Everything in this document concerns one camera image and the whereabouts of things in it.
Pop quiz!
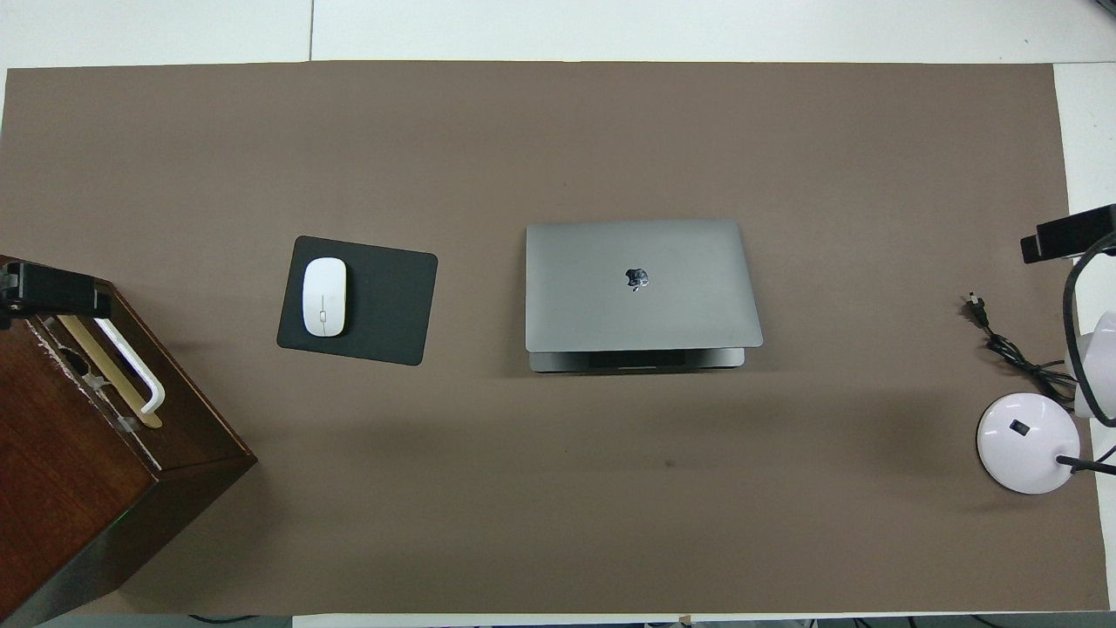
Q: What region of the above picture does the dark wooden box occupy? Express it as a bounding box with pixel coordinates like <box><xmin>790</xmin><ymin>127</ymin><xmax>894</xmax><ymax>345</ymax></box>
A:
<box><xmin>0</xmin><ymin>255</ymin><xmax>258</xmax><ymax>627</ymax></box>

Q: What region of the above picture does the white desk lamp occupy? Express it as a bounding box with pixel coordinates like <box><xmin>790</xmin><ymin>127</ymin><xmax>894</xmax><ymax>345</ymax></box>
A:
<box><xmin>976</xmin><ymin>311</ymin><xmax>1116</xmax><ymax>495</ymax></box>

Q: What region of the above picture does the grey laptop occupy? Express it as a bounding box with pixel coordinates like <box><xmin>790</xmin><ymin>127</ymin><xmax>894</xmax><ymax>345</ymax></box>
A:
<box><xmin>525</xmin><ymin>219</ymin><xmax>765</xmax><ymax>374</ymax></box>

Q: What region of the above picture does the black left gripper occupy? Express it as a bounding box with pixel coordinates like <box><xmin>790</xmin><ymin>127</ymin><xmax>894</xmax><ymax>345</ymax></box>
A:
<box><xmin>4</xmin><ymin>262</ymin><xmax>112</xmax><ymax>319</ymax></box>

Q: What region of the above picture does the black lamp power cord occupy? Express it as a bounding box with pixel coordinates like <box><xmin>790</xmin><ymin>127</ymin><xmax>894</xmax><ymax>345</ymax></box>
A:
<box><xmin>966</xmin><ymin>294</ymin><xmax>1078</xmax><ymax>404</ymax></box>

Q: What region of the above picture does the white box handle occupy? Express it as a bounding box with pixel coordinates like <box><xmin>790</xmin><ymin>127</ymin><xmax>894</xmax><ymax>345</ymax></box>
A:
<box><xmin>94</xmin><ymin>316</ymin><xmax>167</xmax><ymax>415</ymax></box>

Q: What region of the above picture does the brass handle plate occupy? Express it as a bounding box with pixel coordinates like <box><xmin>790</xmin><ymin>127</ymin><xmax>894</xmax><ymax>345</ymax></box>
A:
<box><xmin>54</xmin><ymin>314</ymin><xmax>164</xmax><ymax>430</ymax></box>

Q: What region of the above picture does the brown table mat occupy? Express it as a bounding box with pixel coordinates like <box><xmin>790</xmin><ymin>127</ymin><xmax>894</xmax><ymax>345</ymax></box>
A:
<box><xmin>0</xmin><ymin>61</ymin><xmax>1110</xmax><ymax>616</ymax></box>

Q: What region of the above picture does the white computer mouse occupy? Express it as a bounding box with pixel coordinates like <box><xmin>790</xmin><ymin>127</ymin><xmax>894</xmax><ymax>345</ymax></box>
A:
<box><xmin>302</xmin><ymin>256</ymin><xmax>348</xmax><ymax>338</ymax></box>

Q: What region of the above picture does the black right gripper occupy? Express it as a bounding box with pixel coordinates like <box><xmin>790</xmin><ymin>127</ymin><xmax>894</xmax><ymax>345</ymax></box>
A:
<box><xmin>1021</xmin><ymin>205</ymin><xmax>1116</xmax><ymax>263</ymax></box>

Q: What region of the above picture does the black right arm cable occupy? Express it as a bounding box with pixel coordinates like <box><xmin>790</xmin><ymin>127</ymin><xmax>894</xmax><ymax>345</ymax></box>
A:
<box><xmin>1062</xmin><ymin>231</ymin><xmax>1116</xmax><ymax>428</ymax></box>

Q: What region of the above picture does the black mouse pad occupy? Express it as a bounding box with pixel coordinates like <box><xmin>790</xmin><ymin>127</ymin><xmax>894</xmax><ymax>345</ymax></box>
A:
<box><xmin>276</xmin><ymin>235</ymin><xmax>439</xmax><ymax>367</ymax></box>

